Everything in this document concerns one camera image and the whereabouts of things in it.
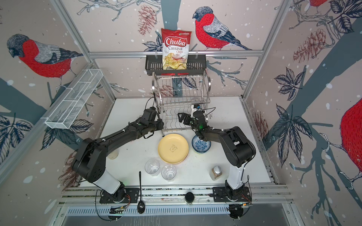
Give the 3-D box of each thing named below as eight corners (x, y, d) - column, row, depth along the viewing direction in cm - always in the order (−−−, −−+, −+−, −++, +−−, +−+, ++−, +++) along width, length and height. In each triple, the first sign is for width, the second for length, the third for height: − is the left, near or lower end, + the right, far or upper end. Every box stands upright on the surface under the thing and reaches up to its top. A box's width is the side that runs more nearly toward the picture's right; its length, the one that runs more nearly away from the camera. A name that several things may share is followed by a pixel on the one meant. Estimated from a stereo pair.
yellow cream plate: (156, 164, 84) (155, 162, 83) (160, 135, 98) (159, 133, 96) (188, 164, 84) (189, 162, 83) (188, 135, 98) (188, 133, 96)
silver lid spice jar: (210, 180, 81) (212, 175, 72) (209, 170, 84) (211, 164, 76) (220, 180, 81) (224, 175, 72) (218, 170, 84) (222, 164, 76)
